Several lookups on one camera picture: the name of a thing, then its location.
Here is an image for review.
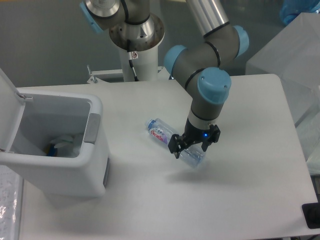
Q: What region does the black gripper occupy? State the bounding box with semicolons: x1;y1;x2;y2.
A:
168;117;221;159

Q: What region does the clear plastic water bottle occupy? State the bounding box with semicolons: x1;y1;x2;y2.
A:
145;118;206;168

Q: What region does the white plastic wrapper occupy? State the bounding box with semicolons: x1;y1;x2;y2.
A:
49;133;84;158

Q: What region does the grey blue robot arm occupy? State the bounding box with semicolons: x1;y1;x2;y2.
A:
79;0;249;158

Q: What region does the white trash can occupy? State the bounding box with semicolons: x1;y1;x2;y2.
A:
0;72;110;197

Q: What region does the black device at edge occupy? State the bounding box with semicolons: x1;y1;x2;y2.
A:
302;202;320;229

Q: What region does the blue yellow snack packet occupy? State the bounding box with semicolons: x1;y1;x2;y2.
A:
44;143;58;157

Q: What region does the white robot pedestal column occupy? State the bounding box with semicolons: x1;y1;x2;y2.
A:
118;46;158;82

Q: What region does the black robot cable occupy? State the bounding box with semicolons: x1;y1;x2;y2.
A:
126;39;140;82

